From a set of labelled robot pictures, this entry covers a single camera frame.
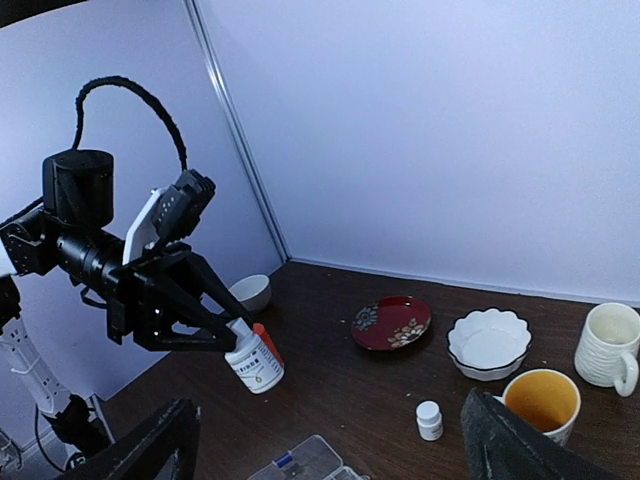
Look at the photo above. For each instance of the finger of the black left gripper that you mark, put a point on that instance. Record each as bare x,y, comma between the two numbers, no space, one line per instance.
215,337
184,289

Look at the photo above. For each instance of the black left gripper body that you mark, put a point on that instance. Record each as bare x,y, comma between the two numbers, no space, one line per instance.
146,298

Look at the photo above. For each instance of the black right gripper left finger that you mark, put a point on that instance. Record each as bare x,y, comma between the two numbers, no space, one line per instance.
163,446

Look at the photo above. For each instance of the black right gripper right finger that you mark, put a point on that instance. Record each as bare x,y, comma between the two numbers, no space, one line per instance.
499,445

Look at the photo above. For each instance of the orange pill bottle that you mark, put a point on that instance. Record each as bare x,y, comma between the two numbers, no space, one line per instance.
262,332

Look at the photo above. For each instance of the small white pill bottle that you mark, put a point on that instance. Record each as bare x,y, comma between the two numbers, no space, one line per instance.
429,421

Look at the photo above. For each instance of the clear plastic pill organizer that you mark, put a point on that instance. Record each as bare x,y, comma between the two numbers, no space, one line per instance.
312,459

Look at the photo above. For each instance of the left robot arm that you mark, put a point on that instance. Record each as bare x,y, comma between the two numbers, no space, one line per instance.
65,229

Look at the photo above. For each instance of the plain white ceramic bowl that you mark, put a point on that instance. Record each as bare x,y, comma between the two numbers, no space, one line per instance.
254,292

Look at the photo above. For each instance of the floral mug yellow inside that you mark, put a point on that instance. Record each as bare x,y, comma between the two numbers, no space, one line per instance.
547,400

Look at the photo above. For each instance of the white scalloped bowl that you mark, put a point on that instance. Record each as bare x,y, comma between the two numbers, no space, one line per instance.
488,345

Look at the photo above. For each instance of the cream textured mug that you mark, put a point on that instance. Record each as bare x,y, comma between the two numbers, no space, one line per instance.
607,351

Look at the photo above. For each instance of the red floral plate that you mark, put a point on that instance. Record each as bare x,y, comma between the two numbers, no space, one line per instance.
391,323

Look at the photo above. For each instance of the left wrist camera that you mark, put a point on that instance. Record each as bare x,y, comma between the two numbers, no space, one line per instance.
171,214

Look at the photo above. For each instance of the left aluminium frame post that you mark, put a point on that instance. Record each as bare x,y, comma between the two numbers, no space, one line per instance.
240,141

